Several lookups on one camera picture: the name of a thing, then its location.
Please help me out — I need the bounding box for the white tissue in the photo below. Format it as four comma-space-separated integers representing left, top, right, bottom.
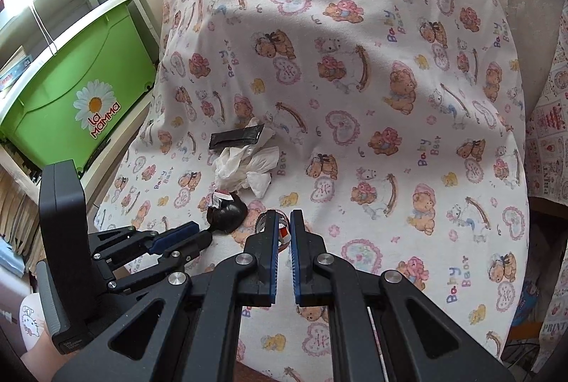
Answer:
214, 118, 280, 199

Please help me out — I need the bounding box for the teddy bear print bedsheet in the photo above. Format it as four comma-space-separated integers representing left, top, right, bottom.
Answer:
95, 0, 531, 382

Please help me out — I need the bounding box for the green plastic storage box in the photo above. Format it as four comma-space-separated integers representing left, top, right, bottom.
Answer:
0, 0, 156, 176

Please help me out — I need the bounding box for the blue printed cloth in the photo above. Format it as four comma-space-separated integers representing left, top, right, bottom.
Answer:
510, 280, 543, 326

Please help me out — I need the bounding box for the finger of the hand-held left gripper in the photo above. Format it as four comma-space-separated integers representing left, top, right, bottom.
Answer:
106, 231, 214, 293
91, 221, 199, 263

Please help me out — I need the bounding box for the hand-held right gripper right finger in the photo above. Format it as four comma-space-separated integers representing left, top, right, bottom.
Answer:
290, 209, 520, 382

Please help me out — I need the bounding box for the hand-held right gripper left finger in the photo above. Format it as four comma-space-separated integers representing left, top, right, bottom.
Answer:
53, 210, 281, 382

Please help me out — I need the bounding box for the red and white wrapper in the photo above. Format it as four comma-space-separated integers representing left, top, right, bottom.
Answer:
256, 208, 294, 253

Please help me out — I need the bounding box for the white cartoon print cloth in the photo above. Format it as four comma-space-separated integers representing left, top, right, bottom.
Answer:
20, 292, 47, 349

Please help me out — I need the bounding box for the white red patterned cloth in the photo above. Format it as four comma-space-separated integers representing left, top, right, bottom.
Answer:
524, 10, 568, 378

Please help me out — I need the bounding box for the black wrapper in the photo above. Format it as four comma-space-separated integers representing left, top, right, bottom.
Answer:
208, 123, 266, 151

